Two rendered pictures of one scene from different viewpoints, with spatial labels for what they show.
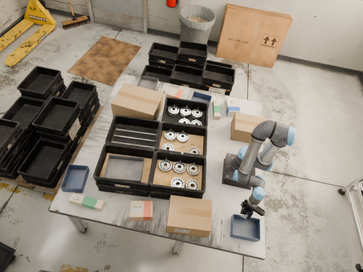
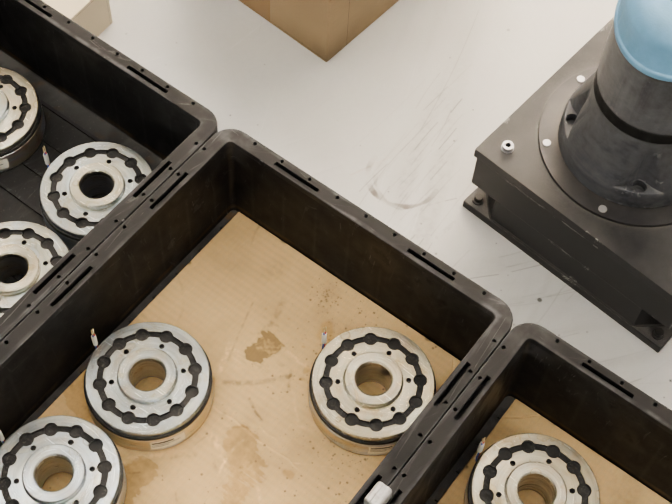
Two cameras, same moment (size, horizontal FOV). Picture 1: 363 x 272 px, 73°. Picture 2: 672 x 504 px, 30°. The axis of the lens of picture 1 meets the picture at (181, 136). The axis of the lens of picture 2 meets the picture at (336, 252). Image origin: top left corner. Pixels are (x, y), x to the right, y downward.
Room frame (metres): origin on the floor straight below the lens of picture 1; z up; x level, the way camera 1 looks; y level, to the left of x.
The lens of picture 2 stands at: (0.89, 0.25, 1.79)
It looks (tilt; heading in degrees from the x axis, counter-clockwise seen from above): 59 degrees down; 306
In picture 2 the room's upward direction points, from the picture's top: 4 degrees clockwise
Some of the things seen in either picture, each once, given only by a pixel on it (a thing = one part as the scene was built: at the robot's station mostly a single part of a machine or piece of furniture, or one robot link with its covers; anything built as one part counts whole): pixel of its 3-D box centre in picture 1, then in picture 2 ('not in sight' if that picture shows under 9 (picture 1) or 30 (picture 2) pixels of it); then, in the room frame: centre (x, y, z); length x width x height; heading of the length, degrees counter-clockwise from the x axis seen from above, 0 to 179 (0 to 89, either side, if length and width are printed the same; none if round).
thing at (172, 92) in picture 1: (174, 95); not in sight; (1.88, 0.14, 0.74); 0.16 x 0.12 x 0.07; 80
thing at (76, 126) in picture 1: (75, 128); not in sight; (1.46, 1.12, 0.41); 0.31 x 0.02 x 0.16; 177
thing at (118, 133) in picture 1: (134, 136); not in sight; (1.17, 0.38, 0.87); 0.40 x 0.30 x 0.11; 93
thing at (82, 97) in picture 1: (80, 104); not in sight; (1.88, 1.25, 0.31); 0.40 x 0.30 x 0.34; 177
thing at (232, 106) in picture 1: (232, 107); not in sight; (1.84, -0.46, 0.74); 0.20 x 0.12 x 0.09; 10
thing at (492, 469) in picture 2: (193, 169); (534, 494); (0.97, -0.14, 0.86); 0.10 x 0.10 x 0.01
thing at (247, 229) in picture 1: (244, 228); not in sight; (0.62, -0.58, 0.75); 0.20 x 0.15 x 0.07; 89
